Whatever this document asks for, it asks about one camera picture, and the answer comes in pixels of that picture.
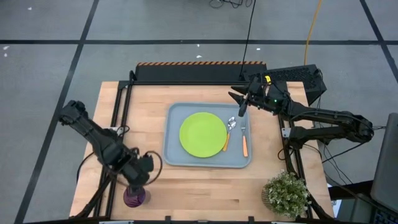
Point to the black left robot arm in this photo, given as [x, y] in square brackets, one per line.
[93, 133]

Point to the grey monitor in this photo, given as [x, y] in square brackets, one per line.
[387, 161]

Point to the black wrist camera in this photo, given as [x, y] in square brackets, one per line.
[275, 99]
[147, 162]

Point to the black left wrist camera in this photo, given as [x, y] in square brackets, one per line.
[147, 162]

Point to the white metal bracket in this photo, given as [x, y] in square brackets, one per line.
[115, 130]
[285, 132]

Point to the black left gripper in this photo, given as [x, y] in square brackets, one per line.
[135, 174]

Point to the small potted green plant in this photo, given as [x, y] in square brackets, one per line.
[286, 193]

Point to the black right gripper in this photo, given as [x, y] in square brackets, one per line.
[259, 96]

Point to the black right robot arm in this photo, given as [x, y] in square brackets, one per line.
[326, 116]

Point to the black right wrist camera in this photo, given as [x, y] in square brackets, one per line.
[275, 99]

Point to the black keyboard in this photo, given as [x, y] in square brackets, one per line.
[385, 217]

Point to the black mesh computer tower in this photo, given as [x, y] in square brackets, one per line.
[298, 76]

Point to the grey plastic tray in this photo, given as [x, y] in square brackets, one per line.
[174, 155]

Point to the black hazard-striped box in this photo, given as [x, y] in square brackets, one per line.
[192, 73]

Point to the black edge clamp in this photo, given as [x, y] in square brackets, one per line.
[168, 218]
[251, 219]

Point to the lime green plate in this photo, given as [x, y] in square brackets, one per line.
[202, 133]

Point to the purple faceted plastic cup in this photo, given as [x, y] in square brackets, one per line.
[133, 201]

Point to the black aluminium table frame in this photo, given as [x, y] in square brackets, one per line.
[186, 83]

